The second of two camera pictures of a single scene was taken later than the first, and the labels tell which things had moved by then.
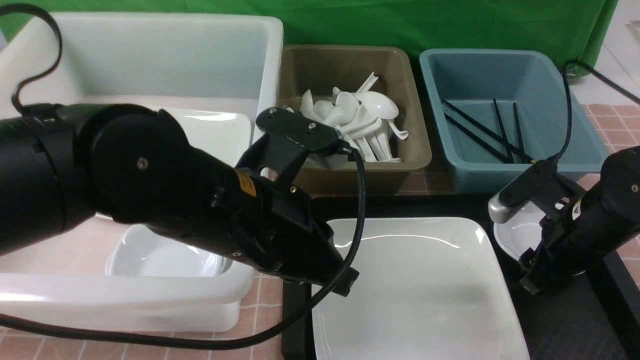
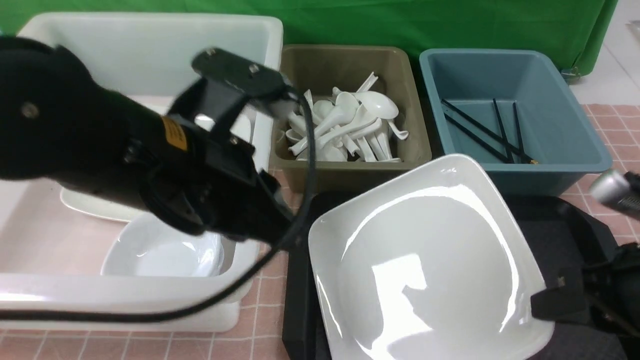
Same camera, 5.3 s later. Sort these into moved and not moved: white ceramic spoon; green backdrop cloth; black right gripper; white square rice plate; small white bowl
Moved: white square rice plate; black right gripper
Not moved: white ceramic spoon; green backdrop cloth; small white bowl
